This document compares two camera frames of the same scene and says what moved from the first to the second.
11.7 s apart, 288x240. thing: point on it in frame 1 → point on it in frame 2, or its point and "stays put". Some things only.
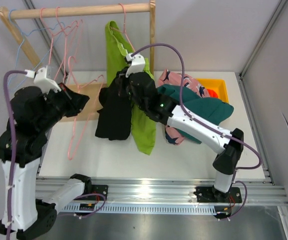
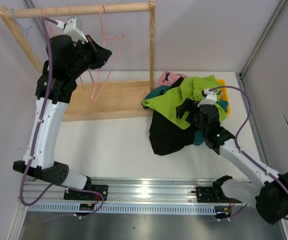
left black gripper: (77, 101) → (100, 54)
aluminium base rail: (167, 196) stays put
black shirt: (114, 119) → (166, 136)
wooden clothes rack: (89, 111) stays put
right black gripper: (121, 83) → (180, 110)
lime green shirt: (143, 126) → (165, 101)
